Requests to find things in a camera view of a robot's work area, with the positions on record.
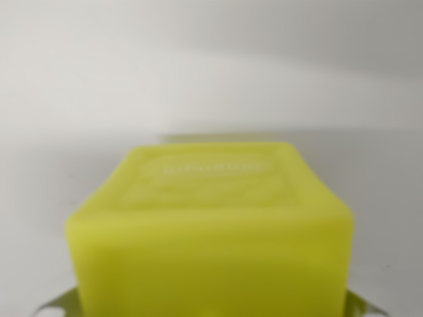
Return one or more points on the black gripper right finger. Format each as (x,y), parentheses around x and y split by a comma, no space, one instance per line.
(365,303)

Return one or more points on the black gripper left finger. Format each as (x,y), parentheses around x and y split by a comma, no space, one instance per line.
(56,302)

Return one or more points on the yellow cube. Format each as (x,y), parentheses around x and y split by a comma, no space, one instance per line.
(211,237)

